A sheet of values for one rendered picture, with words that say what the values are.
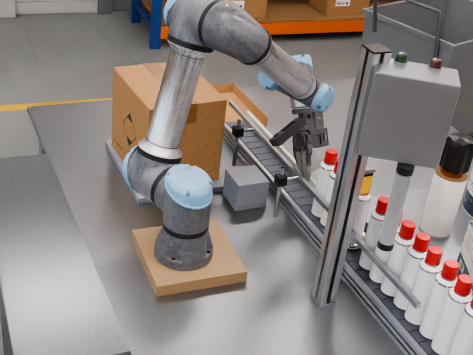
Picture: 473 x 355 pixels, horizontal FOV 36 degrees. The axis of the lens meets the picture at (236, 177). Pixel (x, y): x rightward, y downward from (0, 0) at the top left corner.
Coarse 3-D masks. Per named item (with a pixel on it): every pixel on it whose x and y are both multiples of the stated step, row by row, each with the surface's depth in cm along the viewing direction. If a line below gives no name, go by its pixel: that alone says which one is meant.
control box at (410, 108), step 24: (384, 72) 143; (408, 72) 144; (432, 72) 146; (456, 72) 147; (384, 96) 145; (408, 96) 144; (432, 96) 143; (456, 96) 142; (384, 120) 147; (408, 120) 146; (432, 120) 146; (360, 144) 151; (384, 144) 150; (408, 144) 149; (432, 144) 148
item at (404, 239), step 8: (408, 224) 169; (400, 232) 170; (408, 232) 168; (400, 240) 170; (408, 240) 170; (400, 248) 170; (392, 256) 173; (400, 256) 171; (392, 264) 173; (400, 264) 172; (392, 272) 174; (400, 272) 173; (384, 280) 177; (384, 288) 177; (392, 288) 176; (392, 296) 177
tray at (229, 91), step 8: (216, 88) 279; (224, 88) 280; (232, 88) 282; (224, 96) 278; (232, 96) 279; (240, 96) 277; (240, 104) 273; (248, 104) 271; (232, 112) 267; (256, 112) 265; (232, 120) 261; (264, 120) 260
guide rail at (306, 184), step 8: (232, 104) 243; (240, 112) 238; (248, 120) 234; (256, 128) 230; (264, 136) 226; (280, 152) 218; (280, 160) 216; (288, 168) 212; (304, 184) 204; (312, 192) 201; (320, 200) 197; (328, 208) 194; (352, 232) 185; (360, 240) 183; (360, 248) 182; (368, 248) 180; (368, 256) 179; (376, 256) 177; (376, 264) 177; (384, 264) 175; (384, 272) 174; (392, 280) 171; (400, 288) 169; (408, 296) 166; (416, 304) 164
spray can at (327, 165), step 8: (328, 152) 195; (336, 152) 195; (328, 160) 196; (320, 168) 198; (328, 168) 196; (320, 176) 198; (328, 176) 197; (320, 184) 199; (320, 192) 200; (312, 208) 205; (320, 208) 202; (320, 216) 204
